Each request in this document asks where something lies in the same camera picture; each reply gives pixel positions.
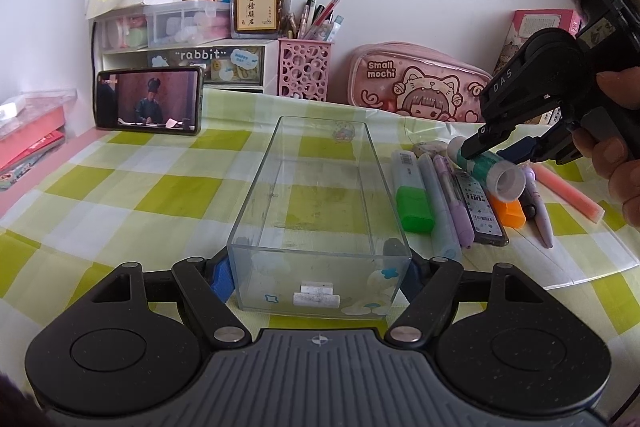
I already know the green white glue stick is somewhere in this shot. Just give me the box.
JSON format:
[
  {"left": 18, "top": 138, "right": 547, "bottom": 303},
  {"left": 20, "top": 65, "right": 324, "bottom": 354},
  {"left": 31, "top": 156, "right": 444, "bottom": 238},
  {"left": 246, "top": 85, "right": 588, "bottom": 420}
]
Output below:
[{"left": 447, "top": 136, "right": 526, "bottom": 202}]

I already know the purple clear mechanical pen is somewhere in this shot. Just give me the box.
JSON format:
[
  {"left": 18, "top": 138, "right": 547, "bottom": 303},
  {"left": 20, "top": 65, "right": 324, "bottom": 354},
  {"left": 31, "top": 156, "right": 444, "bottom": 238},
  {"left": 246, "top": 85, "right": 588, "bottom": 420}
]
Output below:
[{"left": 433, "top": 154, "right": 475, "bottom": 248}]

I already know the green white highlighter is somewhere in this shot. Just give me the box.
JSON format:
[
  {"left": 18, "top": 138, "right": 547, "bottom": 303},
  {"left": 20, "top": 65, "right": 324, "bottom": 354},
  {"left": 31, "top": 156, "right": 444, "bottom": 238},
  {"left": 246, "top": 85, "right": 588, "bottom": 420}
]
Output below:
[{"left": 390, "top": 150, "right": 435, "bottom": 235}]

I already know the pink orange highlighter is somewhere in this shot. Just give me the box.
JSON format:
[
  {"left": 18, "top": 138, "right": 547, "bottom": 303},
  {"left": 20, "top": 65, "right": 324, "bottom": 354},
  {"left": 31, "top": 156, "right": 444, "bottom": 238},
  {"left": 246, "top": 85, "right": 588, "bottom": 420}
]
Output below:
[{"left": 487, "top": 194, "right": 526, "bottom": 230}]

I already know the clear plastic organizer box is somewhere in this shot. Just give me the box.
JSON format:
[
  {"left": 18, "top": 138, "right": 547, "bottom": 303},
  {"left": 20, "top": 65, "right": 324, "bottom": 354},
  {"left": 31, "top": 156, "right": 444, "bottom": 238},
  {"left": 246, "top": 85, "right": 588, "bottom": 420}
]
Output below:
[{"left": 227, "top": 116, "right": 411, "bottom": 319}]

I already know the lilac chunky pen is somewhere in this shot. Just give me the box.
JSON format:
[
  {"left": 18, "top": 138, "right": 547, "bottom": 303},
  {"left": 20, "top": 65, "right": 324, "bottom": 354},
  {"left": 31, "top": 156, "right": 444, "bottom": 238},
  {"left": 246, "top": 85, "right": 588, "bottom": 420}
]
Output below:
[{"left": 518, "top": 165, "right": 554, "bottom": 249}]

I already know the right hand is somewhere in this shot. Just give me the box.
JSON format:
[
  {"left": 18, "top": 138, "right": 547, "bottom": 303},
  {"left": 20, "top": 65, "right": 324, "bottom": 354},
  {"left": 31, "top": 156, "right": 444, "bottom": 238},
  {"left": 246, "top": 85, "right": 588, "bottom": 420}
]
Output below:
[{"left": 573, "top": 67, "right": 640, "bottom": 228}]

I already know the pink eraser stick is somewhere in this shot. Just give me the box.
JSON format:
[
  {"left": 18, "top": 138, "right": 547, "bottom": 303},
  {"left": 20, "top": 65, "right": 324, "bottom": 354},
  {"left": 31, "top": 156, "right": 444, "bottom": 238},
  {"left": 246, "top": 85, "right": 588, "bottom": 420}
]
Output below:
[{"left": 530, "top": 164, "right": 605, "bottom": 223}]

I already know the pink small mochi pencil case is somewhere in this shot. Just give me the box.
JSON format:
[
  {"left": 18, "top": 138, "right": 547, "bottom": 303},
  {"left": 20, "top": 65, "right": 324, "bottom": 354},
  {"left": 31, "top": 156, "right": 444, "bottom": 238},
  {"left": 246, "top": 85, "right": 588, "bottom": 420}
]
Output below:
[{"left": 347, "top": 42, "right": 491, "bottom": 124}]

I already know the green checked tablecloth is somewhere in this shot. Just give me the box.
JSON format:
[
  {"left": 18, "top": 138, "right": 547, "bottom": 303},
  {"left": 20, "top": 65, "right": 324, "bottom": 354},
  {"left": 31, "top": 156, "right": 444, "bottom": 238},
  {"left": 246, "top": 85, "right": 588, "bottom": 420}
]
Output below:
[{"left": 1, "top": 90, "right": 639, "bottom": 416}]

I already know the pink perforated pen holder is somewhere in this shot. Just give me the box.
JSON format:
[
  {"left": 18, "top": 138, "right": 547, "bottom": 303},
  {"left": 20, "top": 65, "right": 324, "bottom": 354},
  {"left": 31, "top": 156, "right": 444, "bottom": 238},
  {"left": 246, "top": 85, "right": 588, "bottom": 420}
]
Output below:
[{"left": 277, "top": 38, "right": 332, "bottom": 102}]

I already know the red pen in holder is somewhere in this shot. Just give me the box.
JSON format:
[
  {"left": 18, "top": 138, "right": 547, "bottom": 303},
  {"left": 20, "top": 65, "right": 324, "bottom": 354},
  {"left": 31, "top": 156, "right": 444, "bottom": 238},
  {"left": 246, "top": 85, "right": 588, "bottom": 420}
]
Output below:
[{"left": 314, "top": 0, "right": 342, "bottom": 27}]

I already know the smartphone playing video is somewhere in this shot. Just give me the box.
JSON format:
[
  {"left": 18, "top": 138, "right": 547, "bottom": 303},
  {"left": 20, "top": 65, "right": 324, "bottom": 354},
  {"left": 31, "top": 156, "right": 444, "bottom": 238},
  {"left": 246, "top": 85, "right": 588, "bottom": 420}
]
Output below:
[{"left": 93, "top": 66, "right": 203, "bottom": 136}]

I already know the white rabbit drawer unit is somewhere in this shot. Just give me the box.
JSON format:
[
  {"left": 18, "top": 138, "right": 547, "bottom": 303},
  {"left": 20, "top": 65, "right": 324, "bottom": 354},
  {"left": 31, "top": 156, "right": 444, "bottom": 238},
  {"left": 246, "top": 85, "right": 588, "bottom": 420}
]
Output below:
[{"left": 100, "top": 39, "right": 279, "bottom": 94}]

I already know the pink red book stack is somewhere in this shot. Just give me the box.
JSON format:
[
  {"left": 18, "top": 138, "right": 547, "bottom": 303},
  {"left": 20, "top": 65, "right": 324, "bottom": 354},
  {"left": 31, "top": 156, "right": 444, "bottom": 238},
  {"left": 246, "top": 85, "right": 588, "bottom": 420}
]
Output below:
[{"left": 1, "top": 89, "right": 77, "bottom": 192}]

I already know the clear plastic drawer box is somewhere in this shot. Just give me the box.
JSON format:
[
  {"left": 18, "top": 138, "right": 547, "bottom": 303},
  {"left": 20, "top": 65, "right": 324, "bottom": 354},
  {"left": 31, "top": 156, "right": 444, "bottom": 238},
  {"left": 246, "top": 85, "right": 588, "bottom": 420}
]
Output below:
[{"left": 96, "top": 0, "right": 230, "bottom": 52}]

